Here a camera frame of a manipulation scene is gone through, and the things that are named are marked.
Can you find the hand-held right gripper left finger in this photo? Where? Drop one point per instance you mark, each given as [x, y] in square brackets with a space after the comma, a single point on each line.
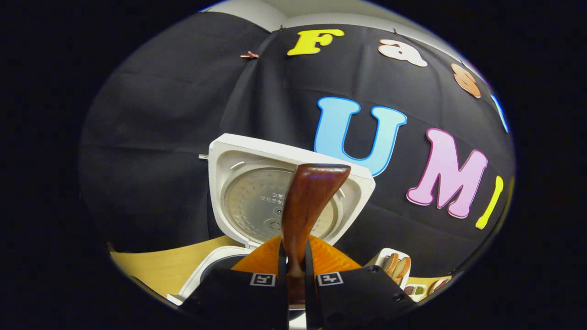
[238, 298]

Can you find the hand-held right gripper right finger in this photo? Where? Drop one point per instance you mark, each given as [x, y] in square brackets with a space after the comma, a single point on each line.
[357, 298]

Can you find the copper clip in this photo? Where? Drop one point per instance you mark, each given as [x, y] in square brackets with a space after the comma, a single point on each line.
[249, 55]

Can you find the white round plate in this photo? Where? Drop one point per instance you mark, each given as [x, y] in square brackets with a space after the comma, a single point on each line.
[435, 288]

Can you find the red meat slice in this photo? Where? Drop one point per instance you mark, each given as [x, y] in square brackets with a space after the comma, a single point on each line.
[441, 284]

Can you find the white divided dish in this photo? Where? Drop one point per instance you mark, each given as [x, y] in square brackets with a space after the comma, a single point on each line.
[415, 293]

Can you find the black backdrop cloth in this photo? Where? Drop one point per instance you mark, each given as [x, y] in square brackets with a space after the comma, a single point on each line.
[160, 137]

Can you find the white toaster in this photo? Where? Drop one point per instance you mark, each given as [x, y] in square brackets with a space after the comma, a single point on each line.
[378, 256]

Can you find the white rice cooker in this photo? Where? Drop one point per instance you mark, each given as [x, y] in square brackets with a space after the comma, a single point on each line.
[238, 160]

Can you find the bread slice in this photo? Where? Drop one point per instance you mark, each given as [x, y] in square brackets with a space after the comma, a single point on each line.
[402, 268]
[390, 264]

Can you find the brown wooden spoon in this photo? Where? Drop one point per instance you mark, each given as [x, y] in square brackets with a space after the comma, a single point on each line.
[307, 197]

